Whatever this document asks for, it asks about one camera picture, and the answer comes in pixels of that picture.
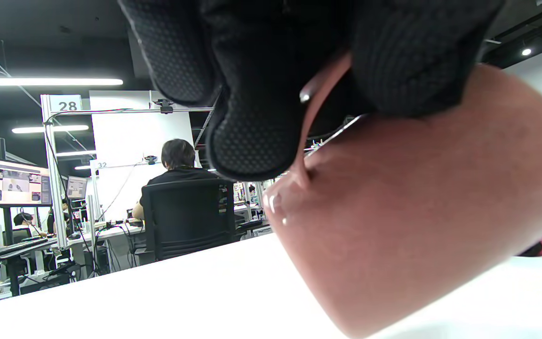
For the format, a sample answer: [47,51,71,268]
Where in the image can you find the person's left hand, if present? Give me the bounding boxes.
[118,0,507,182]

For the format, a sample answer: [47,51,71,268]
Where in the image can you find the pink water cup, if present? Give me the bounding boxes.
[262,54,542,339]

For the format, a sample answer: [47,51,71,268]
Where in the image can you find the white partition panel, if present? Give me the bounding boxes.
[90,90,196,222]

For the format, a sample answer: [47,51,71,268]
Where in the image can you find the black mesh office chair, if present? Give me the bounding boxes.
[135,178,239,264]

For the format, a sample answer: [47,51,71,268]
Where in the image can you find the long ceiling light tube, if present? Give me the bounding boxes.
[12,125,89,134]
[0,78,123,87]

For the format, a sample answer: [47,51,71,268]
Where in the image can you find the small monitor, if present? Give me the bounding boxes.
[66,177,88,199]

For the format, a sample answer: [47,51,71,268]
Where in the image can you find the monitor on black stand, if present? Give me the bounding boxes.
[0,156,54,245]

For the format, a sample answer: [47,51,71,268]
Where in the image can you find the aluminium frame with sign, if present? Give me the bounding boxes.
[40,94,215,250]

